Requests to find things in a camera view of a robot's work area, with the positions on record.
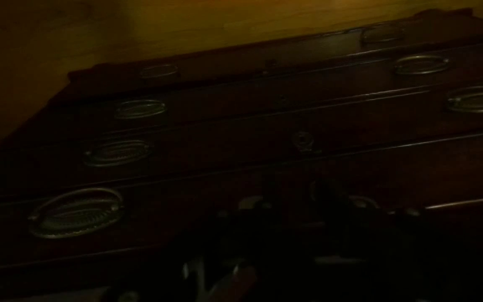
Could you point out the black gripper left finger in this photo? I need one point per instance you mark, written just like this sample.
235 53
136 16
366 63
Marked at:
271 197

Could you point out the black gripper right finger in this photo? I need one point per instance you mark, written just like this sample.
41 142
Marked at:
333 202

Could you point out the topmost cabinet drawer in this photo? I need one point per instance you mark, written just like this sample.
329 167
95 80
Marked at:
440 174

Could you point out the dark wooden cabinet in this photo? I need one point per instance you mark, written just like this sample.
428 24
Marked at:
245 108

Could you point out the oval brass drawer handle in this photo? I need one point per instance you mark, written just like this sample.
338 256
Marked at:
467 100
422 65
140 108
76 214
116 154

